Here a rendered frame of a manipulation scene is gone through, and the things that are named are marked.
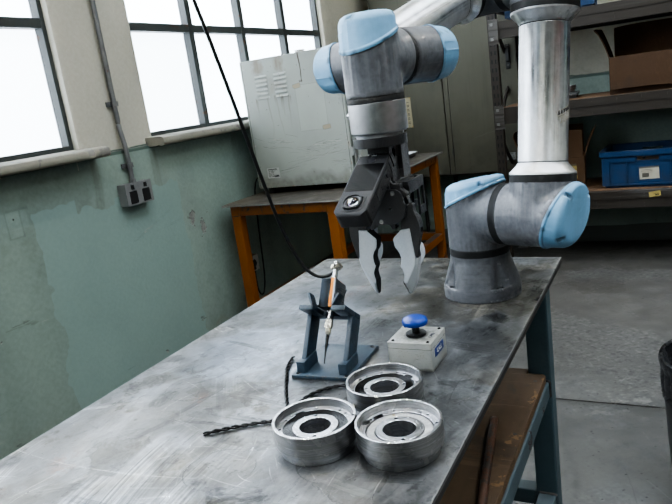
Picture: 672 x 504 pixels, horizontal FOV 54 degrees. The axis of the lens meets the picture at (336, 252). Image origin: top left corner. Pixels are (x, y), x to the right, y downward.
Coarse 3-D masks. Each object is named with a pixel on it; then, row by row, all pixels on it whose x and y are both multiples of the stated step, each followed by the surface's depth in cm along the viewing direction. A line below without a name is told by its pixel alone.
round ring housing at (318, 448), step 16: (304, 400) 86; (320, 400) 86; (336, 400) 85; (288, 416) 84; (320, 416) 83; (352, 416) 80; (304, 432) 83; (320, 432) 79; (336, 432) 77; (352, 432) 79; (288, 448) 77; (304, 448) 76; (320, 448) 76; (336, 448) 77; (352, 448) 80; (304, 464) 78; (320, 464) 77
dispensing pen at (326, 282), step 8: (336, 264) 106; (336, 272) 106; (328, 280) 104; (328, 288) 104; (320, 296) 104; (328, 296) 103; (320, 304) 104; (328, 312) 104; (328, 320) 104; (328, 328) 103; (328, 336) 103
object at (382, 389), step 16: (368, 368) 93; (384, 368) 94; (400, 368) 93; (416, 368) 90; (352, 384) 91; (368, 384) 90; (384, 384) 91; (400, 384) 89; (416, 384) 86; (352, 400) 87; (368, 400) 85; (384, 400) 84
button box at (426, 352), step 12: (396, 336) 102; (408, 336) 101; (420, 336) 100; (432, 336) 100; (444, 336) 103; (396, 348) 100; (408, 348) 99; (420, 348) 98; (432, 348) 98; (444, 348) 103; (396, 360) 100; (408, 360) 99; (420, 360) 98; (432, 360) 98
